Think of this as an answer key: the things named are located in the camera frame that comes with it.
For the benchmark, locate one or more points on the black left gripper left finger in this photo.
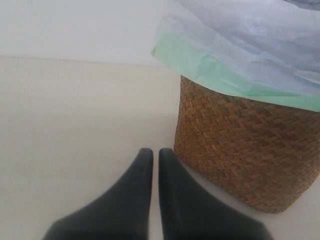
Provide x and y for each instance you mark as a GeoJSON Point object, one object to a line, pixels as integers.
{"type": "Point", "coordinates": [121, 213]}

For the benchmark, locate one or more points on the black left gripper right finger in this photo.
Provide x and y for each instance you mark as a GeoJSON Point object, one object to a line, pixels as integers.
{"type": "Point", "coordinates": [189, 212]}

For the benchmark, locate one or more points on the woven wicker waste basket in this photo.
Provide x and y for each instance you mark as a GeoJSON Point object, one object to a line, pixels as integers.
{"type": "Point", "coordinates": [263, 154]}

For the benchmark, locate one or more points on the white plastic bin liner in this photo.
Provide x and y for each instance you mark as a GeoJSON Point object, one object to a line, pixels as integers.
{"type": "Point", "coordinates": [262, 50]}

